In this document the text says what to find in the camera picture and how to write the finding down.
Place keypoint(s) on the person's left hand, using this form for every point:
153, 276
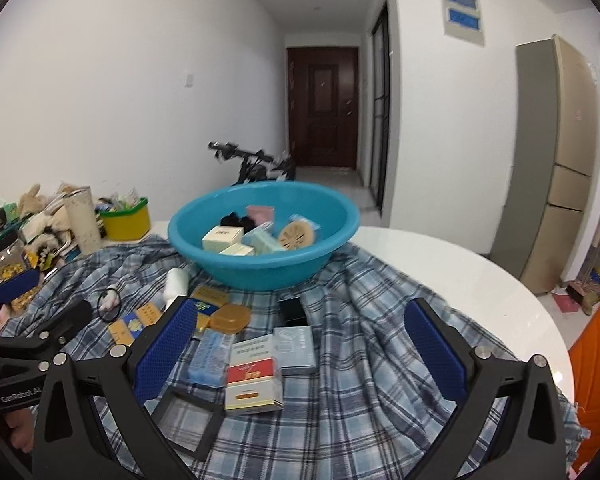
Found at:
20, 429

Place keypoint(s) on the yellow green bucket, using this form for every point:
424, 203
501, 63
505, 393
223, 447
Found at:
127, 225

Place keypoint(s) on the black fluffy item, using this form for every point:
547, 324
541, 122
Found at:
234, 221

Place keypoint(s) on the cream square box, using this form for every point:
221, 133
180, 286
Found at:
221, 237

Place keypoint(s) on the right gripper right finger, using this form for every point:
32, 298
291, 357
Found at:
527, 443

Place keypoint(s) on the blue plastic basin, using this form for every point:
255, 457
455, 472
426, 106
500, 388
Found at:
337, 216

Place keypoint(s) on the blue tissue packet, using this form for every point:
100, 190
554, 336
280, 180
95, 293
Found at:
210, 360

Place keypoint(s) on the blue plaid cloth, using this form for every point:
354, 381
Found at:
371, 409

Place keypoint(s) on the pink box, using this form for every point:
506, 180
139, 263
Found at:
260, 214

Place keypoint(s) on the orange chair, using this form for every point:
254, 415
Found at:
585, 361

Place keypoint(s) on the light teal box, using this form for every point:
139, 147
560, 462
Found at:
265, 244

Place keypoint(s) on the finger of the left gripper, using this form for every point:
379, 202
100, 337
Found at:
62, 327
17, 286

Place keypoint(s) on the yellow snack packet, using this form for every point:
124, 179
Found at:
13, 261

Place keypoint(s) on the pale green box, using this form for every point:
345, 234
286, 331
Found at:
238, 250

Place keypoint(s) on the amber plastic case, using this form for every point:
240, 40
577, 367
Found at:
230, 319

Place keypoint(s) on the black framed glass door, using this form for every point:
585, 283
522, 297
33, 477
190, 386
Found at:
381, 107

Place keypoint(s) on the grey blue wall panel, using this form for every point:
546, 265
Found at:
462, 20

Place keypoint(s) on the red white cigarette box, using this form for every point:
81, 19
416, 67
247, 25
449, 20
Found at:
254, 382

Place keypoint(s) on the black square frame box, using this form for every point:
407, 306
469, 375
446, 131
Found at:
189, 423

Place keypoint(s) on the beige grey refrigerator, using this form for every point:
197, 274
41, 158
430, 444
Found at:
554, 160

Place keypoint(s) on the black small box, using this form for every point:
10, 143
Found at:
292, 313

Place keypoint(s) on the white speckled tumbler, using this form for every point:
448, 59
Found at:
81, 213

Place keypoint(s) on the white plastic bottle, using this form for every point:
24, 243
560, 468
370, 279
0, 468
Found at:
177, 281

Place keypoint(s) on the dark brown door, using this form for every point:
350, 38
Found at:
323, 106

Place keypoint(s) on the black bicycle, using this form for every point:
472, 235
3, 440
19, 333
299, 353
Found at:
255, 166

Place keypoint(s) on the gold blue cigarette pack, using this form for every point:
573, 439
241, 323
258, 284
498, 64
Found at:
127, 329
207, 301

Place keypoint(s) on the grey blue card box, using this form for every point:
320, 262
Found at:
295, 351

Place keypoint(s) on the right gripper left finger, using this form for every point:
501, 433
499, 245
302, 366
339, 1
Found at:
70, 441

